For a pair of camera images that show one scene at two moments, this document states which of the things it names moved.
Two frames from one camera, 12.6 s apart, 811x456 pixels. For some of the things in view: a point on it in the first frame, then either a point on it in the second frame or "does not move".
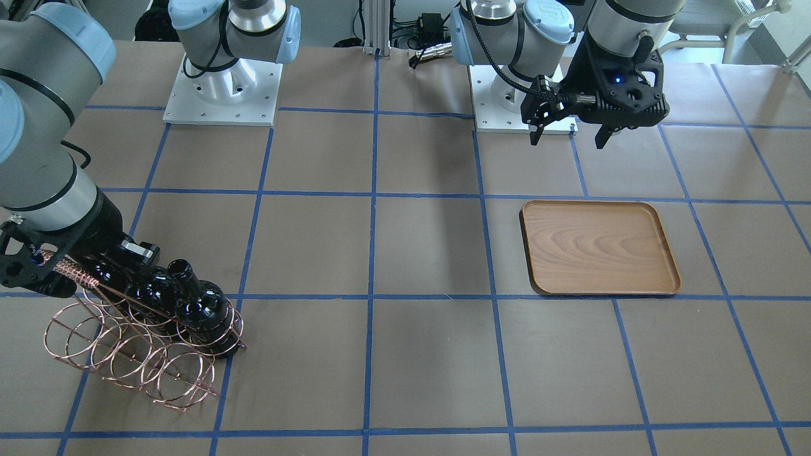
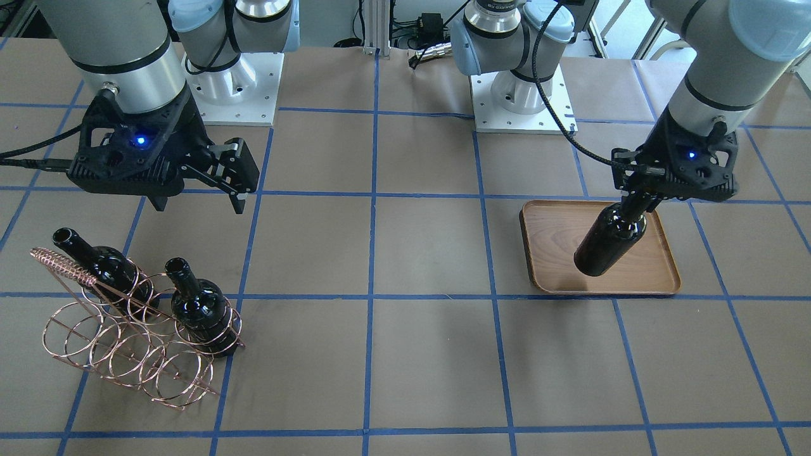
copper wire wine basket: [172, 363] does not move
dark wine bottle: [154, 290] to [613, 235]
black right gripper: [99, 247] to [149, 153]
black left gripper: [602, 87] to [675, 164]
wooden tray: [597, 247] does not move
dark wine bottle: [203, 312] does not move
